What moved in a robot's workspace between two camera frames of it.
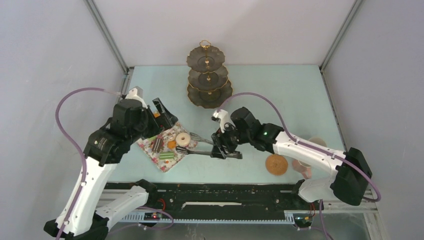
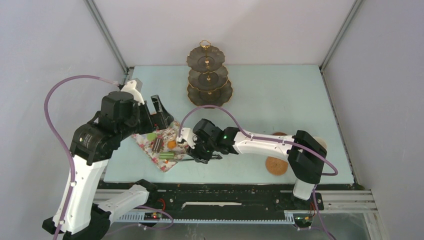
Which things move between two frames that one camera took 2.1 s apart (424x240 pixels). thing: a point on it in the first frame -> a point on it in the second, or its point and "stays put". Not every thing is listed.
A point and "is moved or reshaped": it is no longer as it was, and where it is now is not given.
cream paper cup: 318,140 stays put
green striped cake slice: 166,155 stays put
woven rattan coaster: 276,164 stays put
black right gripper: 220,140 -> 195,153
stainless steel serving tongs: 183,150 is moved or reshaped
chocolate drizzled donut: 169,135 stays put
